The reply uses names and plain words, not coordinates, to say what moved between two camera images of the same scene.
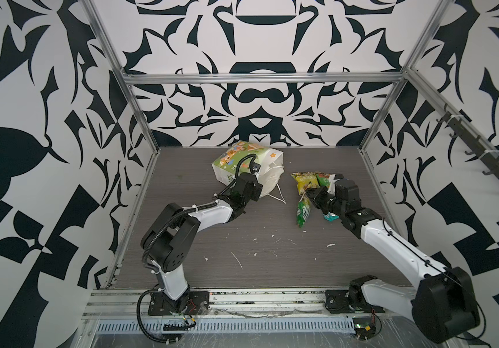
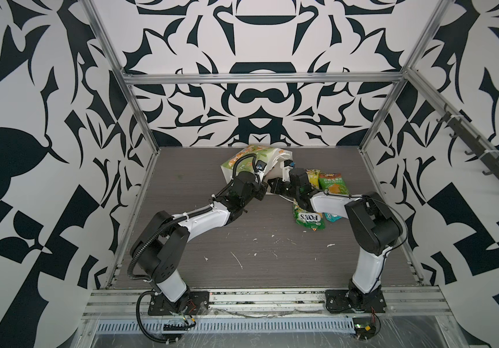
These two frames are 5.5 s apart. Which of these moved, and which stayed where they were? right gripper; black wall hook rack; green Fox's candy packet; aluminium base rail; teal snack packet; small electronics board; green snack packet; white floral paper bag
Moved: green snack packet; green Fox's candy packet; white floral paper bag; right gripper
Stayed: small electronics board; aluminium base rail; black wall hook rack; teal snack packet
